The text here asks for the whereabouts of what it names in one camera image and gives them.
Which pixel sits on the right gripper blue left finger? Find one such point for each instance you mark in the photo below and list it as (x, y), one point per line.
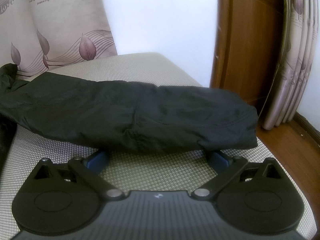
(96, 162)

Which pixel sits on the black jacket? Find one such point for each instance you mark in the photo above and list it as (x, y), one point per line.
(128, 116)

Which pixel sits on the brown wooden door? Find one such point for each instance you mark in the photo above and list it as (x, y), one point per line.
(248, 41)

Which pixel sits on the leaf patterned curtain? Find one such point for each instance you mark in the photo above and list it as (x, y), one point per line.
(40, 35)

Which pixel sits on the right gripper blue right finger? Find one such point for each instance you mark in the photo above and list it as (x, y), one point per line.
(218, 161)

